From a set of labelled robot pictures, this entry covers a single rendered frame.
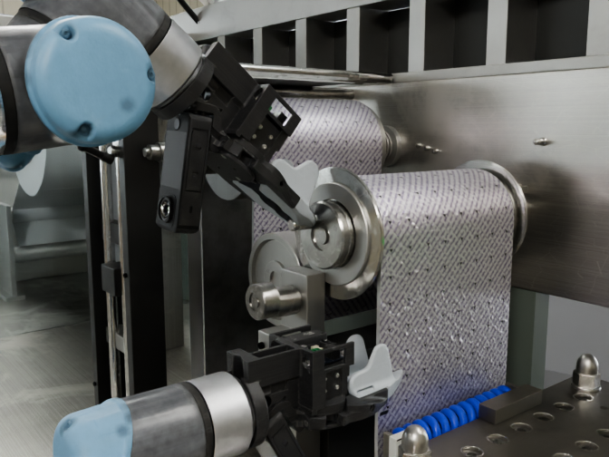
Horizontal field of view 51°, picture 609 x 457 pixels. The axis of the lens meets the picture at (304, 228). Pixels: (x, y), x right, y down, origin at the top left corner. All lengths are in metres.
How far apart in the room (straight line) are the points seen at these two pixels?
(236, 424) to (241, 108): 0.29
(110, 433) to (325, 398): 0.22
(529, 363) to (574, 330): 2.22
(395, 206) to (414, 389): 0.21
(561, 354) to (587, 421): 2.41
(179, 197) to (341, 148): 0.39
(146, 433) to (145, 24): 0.33
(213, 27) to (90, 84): 1.21
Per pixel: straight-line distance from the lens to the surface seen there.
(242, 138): 0.62
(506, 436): 0.78
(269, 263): 0.83
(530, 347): 0.98
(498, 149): 0.97
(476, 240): 0.80
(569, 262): 0.92
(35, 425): 1.15
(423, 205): 0.73
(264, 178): 0.62
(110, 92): 0.40
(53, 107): 0.39
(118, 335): 1.01
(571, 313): 3.19
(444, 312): 0.77
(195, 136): 0.61
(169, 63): 0.58
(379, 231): 0.66
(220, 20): 1.57
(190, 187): 0.61
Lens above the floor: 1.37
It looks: 9 degrees down
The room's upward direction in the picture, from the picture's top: straight up
